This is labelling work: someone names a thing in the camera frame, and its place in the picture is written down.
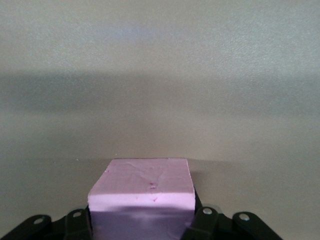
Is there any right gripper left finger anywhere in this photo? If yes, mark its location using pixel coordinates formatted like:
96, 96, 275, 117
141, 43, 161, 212
0, 206, 96, 240

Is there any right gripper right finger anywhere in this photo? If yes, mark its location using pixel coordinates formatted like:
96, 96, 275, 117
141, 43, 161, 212
183, 186, 284, 240

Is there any pink foam cube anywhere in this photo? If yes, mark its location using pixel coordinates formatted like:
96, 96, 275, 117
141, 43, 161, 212
87, 157, 196, 240

